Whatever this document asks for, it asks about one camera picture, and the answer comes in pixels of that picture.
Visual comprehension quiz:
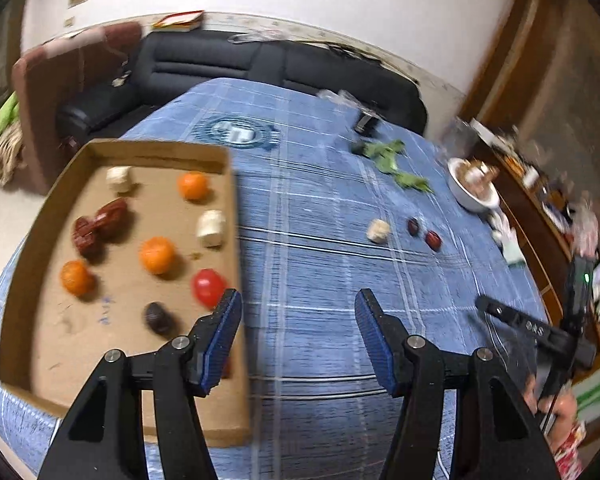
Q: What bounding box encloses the wooden door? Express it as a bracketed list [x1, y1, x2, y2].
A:
[460, 0, 600, 171]

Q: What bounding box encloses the red cherry tomato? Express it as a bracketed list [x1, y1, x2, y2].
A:
[191, 268, 228, 308]

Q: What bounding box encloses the brown armchair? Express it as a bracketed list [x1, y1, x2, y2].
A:
[11, 22, 143, 196]

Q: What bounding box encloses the cream bun in box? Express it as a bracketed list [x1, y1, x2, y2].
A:
[105, 166, 133, 194]

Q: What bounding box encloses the clear plastic wrap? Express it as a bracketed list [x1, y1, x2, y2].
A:
[317, 89, 367, 109]

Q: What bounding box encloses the black device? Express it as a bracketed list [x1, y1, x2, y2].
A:
[355, 107, 381, 137]

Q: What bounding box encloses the cream sugarcane piece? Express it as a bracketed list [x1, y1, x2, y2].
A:
[196, 209, 228, 248]

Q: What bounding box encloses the red book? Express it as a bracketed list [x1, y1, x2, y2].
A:
[151, 10, 206, 31]

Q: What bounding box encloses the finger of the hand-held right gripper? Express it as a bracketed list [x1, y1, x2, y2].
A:
[475, 295, 526, 332]

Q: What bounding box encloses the white bag green print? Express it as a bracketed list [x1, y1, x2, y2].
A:
[574, 360, 600, 423]

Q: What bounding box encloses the person's right hand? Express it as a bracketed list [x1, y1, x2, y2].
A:
[524, 374, 580, 438]

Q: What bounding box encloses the white bowl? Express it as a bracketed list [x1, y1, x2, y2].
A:
[447, 156, 501, 212]

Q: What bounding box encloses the orange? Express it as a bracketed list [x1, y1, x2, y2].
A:
[140, 236, 177, 276]
[177, 171, 212, 202]
[60, 259, 96, 296]

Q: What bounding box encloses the dark purple fruit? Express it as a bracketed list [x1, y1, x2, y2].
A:
[144, 301, 175, 335]

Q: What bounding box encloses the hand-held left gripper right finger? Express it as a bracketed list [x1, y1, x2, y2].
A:
[354, 287, 556, 480]

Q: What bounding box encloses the cream bun on cloth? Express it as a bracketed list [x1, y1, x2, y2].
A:
[366, 218, 392, 244]

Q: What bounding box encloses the white and green cloth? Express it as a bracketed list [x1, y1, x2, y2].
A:
[490, 210, 528, 267]

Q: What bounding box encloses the cardboard tray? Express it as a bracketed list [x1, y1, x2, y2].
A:
[0, 139, 253, 448]

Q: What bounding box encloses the floral patterned cloth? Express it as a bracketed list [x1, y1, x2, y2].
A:
[552, 420, 587, 480]

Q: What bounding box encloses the black sofa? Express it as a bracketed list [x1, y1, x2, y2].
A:
[57, 30, 427, 148]

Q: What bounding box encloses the wooden side cabinet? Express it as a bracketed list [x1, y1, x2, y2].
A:
[460, 120, 600, 351]

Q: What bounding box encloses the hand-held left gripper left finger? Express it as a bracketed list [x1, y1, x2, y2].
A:
[37, 287, 243, 480]

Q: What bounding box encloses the striped beige cloth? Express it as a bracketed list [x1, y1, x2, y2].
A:
[0, 122, 26, 186]

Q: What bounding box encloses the blue checked tablecloth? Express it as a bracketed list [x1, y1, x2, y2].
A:
[0, 77, 551, 480]

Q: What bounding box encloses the green leafy vegetable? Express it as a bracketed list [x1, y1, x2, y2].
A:
[350, 140, 435, 193]

